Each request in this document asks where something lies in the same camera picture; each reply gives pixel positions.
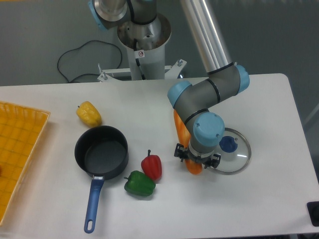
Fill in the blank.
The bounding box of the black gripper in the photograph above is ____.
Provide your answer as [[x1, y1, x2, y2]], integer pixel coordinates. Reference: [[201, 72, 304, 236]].
[[174, 143, 221, 169]]

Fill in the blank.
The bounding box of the long orange bread loaf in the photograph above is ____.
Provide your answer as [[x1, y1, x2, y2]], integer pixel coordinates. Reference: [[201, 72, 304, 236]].
[[173, 110, 202, 175]]

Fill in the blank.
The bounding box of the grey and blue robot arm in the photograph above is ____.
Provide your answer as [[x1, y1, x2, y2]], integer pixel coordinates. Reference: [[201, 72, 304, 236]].
[[88, 0, 250, 168]]

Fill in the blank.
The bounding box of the glass pot lid blue knob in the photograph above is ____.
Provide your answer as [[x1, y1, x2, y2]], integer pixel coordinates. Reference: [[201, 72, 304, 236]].
[[209, 127, 252, 175]]

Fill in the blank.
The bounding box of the red bell pepper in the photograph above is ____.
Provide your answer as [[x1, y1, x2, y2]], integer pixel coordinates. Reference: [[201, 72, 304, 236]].
[[141, 149, 162, 181]]

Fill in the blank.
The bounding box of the green bell pepper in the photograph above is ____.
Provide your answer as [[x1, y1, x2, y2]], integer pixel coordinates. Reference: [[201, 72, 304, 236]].
[[124, 170, 156, 197]]

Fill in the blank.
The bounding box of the yellow bell pepper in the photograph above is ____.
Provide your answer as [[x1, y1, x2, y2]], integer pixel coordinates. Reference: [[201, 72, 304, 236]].
[[76, 101, 102, 127]]

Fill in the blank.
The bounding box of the black object at table edge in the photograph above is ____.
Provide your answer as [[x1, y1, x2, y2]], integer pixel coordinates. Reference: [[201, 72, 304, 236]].
[[307, 201, 319, 227]]

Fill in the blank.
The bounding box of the yellow woven basket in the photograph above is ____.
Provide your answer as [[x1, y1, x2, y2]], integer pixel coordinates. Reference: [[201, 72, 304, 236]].
[[0, 101, 50, 225]]

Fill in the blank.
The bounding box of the black saucepan blue handle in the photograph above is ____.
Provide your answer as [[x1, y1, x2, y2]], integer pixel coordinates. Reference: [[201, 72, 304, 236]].
[[74, 125, 129, 234]]

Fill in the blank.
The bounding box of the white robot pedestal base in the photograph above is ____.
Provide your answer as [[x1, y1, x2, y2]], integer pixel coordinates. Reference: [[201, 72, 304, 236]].
[[97, 12, 187, 82]]

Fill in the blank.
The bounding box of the black cable on floor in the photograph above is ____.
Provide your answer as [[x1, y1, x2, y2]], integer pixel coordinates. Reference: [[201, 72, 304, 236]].
[[57, 40, 123, 83]]

